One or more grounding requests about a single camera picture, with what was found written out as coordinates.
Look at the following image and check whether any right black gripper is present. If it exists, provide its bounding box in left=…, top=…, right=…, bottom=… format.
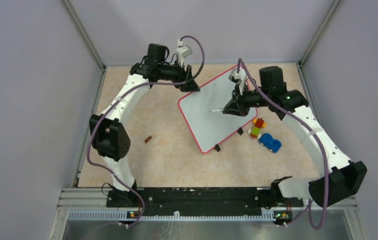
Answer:
left=222, top=82, right=271, bottom=118

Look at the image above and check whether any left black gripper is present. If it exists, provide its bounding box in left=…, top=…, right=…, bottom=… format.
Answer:
left=157, top=58, right=200, bottom=93

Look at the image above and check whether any pink-framed whiteboard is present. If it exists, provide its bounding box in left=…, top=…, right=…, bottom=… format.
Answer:
left=177, top=65, right=258, bottom=154

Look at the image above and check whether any brown marker cap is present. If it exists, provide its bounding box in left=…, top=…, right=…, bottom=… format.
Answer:
left=144, top=136, right=152, bottom=144

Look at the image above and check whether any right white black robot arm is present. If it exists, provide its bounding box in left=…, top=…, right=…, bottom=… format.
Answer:
left=222, top=66, right=368, bottom=207

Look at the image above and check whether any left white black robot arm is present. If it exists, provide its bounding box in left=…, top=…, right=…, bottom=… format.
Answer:
left=88, top=41, right=200, bottom=207

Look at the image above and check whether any colourful toy brick figure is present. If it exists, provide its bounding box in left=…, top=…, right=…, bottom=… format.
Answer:
left=248, top=118, right=267, bottom=139

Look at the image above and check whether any blue toy car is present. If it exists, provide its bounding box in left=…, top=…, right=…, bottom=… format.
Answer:
left=258, top=133, right=282, bottom=153

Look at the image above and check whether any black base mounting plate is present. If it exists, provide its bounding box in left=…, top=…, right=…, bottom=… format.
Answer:
left=106, top=187, right=304, bottom=217

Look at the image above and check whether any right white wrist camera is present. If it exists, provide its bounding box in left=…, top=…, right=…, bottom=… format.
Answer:
left=228, top=67, right=248, bottom=96

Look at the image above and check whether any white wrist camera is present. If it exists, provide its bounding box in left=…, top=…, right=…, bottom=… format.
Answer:
left=175, top=39, right=193, bottom=68
left=228, top=67, right=248, bottom=96

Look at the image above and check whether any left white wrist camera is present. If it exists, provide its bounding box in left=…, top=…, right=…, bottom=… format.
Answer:
left=175, top=39, right=193, bottom=68

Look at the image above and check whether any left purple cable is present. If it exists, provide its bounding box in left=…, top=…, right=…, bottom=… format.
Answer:
left=86, top=35, right=206, bottom=229

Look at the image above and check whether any purple cable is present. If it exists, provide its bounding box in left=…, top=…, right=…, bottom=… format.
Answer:
left=86, top=35, right=206, bottom=229
left=237, top=58, right=330, bottom=231

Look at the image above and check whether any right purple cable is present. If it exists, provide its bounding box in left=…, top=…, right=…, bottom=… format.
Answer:
left=237, top=58, right=330, bottom=231

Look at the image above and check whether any aluminium frame rail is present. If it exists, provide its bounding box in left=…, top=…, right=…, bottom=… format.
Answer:
left=49, top=187, right=371, bottom=240

